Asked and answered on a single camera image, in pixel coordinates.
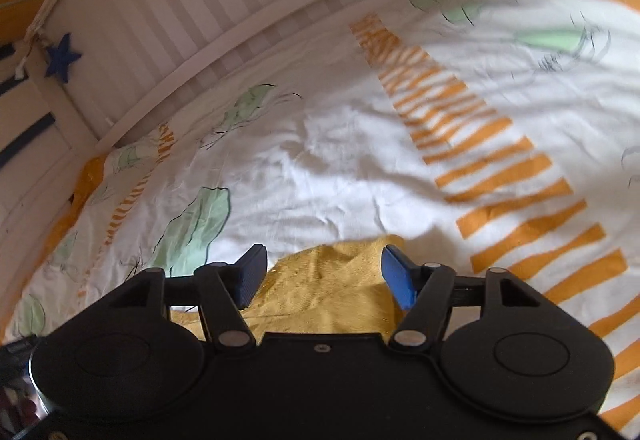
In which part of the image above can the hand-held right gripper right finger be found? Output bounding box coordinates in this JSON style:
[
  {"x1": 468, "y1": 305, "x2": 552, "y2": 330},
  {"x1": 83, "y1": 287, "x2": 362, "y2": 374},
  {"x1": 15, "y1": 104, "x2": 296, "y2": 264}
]
[{"x1": 381, "y1": 244, "x2": 543, "y2": 352}]

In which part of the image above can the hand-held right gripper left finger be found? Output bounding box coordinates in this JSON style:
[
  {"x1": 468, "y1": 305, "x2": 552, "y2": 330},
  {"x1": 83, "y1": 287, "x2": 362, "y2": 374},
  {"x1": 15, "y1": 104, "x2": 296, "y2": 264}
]
[{"x1": 107, "y1": 243, "x2": 269, "y2": 352}]

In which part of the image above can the mustard yellow knit sweater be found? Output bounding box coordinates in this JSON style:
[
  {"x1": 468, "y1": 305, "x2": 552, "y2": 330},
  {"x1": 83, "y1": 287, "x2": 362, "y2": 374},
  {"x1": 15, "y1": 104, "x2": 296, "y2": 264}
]
[{"x1": 169, "y1": 234, "x2": 408, "y2": 342}]

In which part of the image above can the white leaf and stripe duvet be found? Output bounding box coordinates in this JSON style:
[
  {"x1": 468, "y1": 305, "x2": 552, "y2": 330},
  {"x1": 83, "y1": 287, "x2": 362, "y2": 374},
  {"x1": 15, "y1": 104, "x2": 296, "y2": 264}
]
[{"x1": 0, "y1": 0, "x2": 640, "y2": 438}]

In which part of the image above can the blue star decoration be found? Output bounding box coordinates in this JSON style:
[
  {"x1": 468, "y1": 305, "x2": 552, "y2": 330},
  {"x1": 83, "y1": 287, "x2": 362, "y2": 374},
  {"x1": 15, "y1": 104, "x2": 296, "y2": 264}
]
[{"x1": 45, "y1": 32, "x2": 83, "y2": 84}]

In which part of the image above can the white wooden bed frame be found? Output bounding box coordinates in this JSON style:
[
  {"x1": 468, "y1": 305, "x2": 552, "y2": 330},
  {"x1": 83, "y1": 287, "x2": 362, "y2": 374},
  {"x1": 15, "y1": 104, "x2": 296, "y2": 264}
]
[{"x1": 0, "y1": 0, "x2": 640, "y2": 321}]

